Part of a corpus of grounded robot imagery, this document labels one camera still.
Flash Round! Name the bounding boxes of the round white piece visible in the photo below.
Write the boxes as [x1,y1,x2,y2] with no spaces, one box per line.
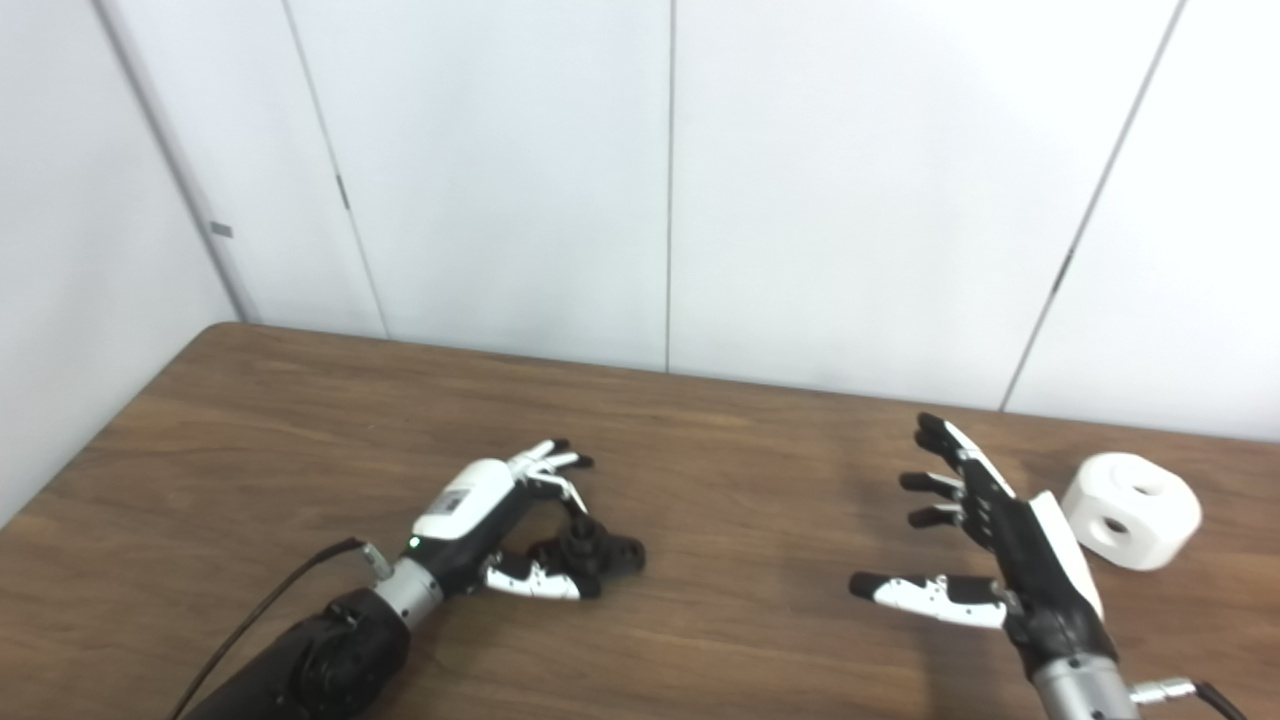
[1060,452,1202,573]

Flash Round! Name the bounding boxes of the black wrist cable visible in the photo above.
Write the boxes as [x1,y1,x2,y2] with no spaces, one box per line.
[165,537,396,720]
[1130,678,1249,720]

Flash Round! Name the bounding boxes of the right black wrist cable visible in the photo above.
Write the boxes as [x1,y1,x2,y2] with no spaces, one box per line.
[1130,678,1249,720]

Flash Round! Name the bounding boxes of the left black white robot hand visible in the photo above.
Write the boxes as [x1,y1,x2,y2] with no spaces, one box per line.
[411,438,604,601]

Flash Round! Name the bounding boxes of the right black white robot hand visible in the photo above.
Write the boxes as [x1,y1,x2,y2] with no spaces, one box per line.
[849,413,1119,673]

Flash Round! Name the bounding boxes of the black plastic holder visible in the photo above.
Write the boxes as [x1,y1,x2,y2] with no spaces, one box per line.
[527,515,647,599]

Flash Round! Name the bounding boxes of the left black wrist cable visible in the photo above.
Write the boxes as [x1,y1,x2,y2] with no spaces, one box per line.
[165,537,396,720]

